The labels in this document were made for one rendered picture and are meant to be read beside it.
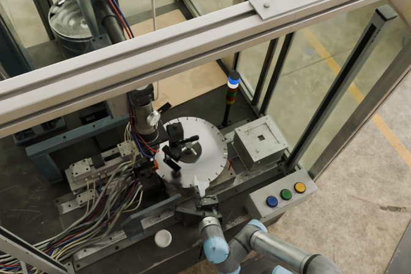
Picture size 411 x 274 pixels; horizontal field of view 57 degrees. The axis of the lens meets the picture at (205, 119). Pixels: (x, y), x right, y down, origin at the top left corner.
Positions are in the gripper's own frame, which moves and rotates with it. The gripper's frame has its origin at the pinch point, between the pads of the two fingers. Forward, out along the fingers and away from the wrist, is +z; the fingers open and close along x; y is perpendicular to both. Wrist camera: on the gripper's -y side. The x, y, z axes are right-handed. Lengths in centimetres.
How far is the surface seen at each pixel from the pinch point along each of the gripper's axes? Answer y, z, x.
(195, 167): 2.0, 7.5, 6.0
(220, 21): -2, -74, 83
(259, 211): 25.0, -6.6, -10.1
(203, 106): 14, 53, 12
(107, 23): -22, -9, 71
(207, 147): 8.8, 14.6, 10.8
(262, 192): 28.5, -0.4, -5.9
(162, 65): -10, -78, 79
